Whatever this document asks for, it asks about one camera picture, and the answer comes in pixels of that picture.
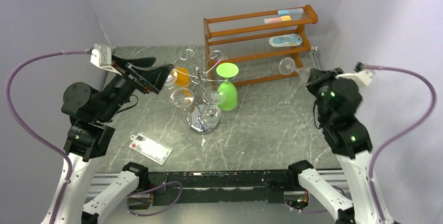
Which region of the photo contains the chrome wine glass rack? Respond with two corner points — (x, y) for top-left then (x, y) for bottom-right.
(180, 49), (220, 135)

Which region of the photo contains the green plastic wine glass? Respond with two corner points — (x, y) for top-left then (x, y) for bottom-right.
(216, 63), (239, 111)

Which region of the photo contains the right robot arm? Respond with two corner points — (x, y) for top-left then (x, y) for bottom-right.
(287, 68), (395, 223)

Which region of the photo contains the white blue blister pack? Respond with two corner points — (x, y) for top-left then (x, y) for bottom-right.
(269, 33), (302, 48)

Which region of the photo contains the orange wooden shelf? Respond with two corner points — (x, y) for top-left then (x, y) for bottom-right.
(203, 5), (319, 86)

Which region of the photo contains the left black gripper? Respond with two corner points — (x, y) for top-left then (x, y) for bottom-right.
(99, 54), (175, 121)

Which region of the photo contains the white packaged card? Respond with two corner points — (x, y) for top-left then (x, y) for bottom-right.
(129, 133), (173, 166)

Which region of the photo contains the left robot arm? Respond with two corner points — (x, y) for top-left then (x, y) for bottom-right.
(43, 54), (174, 223)

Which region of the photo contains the orange plastic wine glass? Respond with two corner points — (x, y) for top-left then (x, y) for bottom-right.
(170, 67), (191, 99)

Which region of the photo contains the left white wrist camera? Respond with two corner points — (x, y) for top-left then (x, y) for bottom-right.
(90, 44), (121, 75)

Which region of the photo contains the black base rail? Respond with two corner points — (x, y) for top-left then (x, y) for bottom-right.
(130, 169), (304, 206)

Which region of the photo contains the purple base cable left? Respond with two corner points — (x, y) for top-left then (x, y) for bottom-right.
(126, 181), (184, 217)

